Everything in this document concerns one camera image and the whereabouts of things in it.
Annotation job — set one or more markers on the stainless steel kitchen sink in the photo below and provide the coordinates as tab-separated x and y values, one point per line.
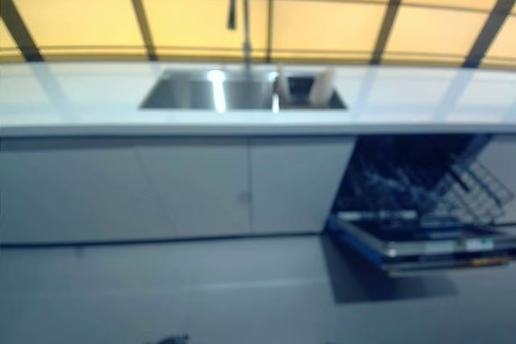
193	90

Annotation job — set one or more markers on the black sink dish rack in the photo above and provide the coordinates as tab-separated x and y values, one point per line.
300	92

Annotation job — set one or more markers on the white kitchen base cabinet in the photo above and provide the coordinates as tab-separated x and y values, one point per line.
141	191

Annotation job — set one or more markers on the yellow window with dark frame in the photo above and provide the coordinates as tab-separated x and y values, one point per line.
322	5

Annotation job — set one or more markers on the cream round plate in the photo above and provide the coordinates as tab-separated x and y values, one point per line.
323	86
281	82

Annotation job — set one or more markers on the open built-in dishwasher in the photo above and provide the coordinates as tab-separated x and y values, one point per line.
387	183

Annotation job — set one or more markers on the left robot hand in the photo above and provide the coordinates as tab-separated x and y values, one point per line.
175	340

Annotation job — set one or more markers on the chrome gooseneck kitchen faucet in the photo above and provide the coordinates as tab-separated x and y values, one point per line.
245	17

